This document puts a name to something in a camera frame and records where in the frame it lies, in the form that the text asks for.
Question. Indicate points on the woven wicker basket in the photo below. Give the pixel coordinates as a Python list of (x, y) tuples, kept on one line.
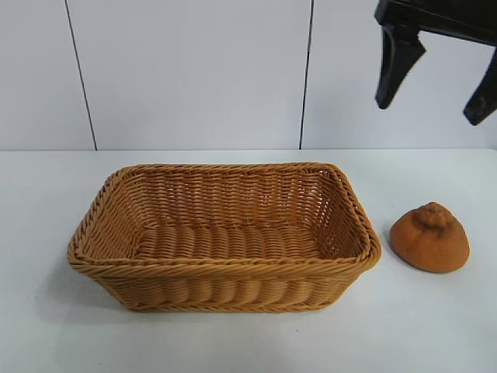
[(217, 279)]

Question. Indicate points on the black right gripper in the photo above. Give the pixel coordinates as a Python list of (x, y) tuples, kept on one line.
[(446, 15)]

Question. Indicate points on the lumpy orange fruit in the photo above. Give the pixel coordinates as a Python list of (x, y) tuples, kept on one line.
[(427, 248)]

